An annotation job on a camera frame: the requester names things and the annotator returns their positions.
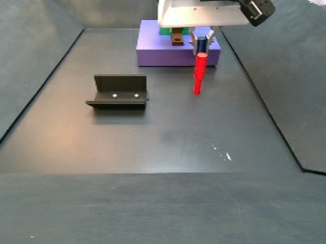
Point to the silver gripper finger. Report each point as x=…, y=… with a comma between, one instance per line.
x=208, y=39
x=193, y=42

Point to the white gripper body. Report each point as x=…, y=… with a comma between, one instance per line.
x=197, y=13

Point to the blue peg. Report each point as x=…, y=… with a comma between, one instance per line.
x=201, y=43

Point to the purple board block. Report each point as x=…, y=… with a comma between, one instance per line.
x=155, y=50

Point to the brown L-shaped block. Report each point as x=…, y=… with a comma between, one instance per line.
x=176, y=36

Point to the green U-shaped block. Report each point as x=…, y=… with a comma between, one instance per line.
x=167, y=31

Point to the red peg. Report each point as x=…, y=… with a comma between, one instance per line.
x=199, y=71

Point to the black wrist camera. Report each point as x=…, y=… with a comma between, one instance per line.
x=256, y=10

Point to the black angle bracket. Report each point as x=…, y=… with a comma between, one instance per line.
x=119, y=90

